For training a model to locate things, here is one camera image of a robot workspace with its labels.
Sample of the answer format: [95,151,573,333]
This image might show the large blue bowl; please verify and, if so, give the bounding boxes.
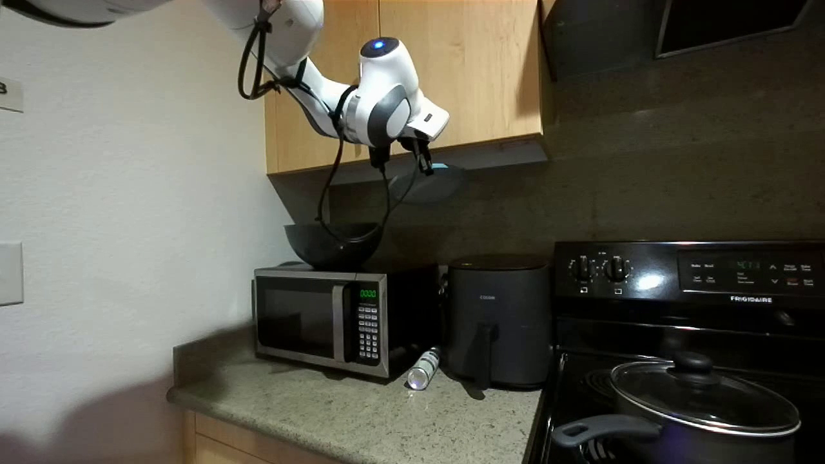
[287,221,382,271]

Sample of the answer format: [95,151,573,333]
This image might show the black air fryer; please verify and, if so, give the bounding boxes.
[443,263,551,388]

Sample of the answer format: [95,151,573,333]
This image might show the pot with glass lid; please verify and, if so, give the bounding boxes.
[551,352,801,464]

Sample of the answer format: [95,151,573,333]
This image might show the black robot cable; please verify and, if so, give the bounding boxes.
[238,14,407,268]

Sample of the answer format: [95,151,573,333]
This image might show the white wall switch plate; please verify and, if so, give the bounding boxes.
[0,241,24,306]

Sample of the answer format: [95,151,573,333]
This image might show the wooden base cabinet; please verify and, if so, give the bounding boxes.
[182,409,342,464]

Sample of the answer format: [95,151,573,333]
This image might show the small clear bottle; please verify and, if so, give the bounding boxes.
[405,347,440,392]

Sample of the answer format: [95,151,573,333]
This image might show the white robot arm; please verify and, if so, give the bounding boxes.
[207,0,448,172]

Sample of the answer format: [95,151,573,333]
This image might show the black range hood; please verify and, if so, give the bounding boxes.
[542,0,822,80]

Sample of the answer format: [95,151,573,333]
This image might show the black electric stove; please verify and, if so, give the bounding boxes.
[525,240,825,464]

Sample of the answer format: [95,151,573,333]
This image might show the stainless steel microwave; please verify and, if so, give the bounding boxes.
[251,263,440,384]

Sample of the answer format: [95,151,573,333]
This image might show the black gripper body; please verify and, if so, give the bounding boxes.
[368,129,430,172]

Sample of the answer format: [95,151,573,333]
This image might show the wooden upper cabinets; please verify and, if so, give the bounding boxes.
[263,0,551,177]

